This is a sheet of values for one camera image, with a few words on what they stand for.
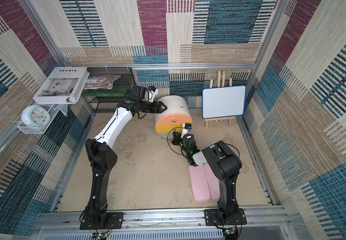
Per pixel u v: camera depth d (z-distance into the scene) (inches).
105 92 37.1
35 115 25.6
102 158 22.1
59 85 29.4
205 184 32.6
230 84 38.4
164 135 38.1
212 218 28.9
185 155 34.1
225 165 20.3
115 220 28.9
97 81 33.0
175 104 36.7
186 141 30.0
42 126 26.0
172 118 34.4
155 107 31.3
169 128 36.6
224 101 40.1
